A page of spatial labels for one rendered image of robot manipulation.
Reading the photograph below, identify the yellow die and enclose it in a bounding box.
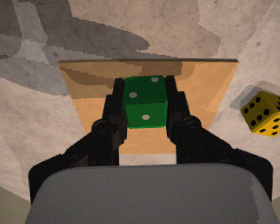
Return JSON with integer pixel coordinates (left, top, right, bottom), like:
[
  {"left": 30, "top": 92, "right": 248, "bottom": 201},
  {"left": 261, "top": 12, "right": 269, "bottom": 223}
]
[{"left": 241, "top": 91, "right": 280, "bottom": 137}]

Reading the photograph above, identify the green die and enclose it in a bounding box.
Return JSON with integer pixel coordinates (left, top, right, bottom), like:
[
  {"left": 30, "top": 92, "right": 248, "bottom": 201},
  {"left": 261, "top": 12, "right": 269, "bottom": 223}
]
[{"left": 123, "top": 75, "right": 168, "bottom": 129}]

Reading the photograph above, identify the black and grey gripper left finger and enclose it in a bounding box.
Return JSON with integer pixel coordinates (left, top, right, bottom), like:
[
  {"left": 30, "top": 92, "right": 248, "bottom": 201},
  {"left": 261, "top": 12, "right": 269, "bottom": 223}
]
[{"left": 28, "top": 78, "right": 128, "bottom": 205}]

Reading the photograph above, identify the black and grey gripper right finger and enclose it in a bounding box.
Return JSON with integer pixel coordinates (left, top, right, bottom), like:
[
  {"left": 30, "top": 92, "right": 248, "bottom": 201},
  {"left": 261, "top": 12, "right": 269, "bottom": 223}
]
[{"left": 164, "top": 75, "right": 273, "bottom": 204}]

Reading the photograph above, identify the orange flat mat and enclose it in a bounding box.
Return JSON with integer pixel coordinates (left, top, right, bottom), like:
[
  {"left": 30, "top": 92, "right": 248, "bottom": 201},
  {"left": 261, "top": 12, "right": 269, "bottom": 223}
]
[{"left": 58, "top": 59, "right": 240, "bottom": 154}]

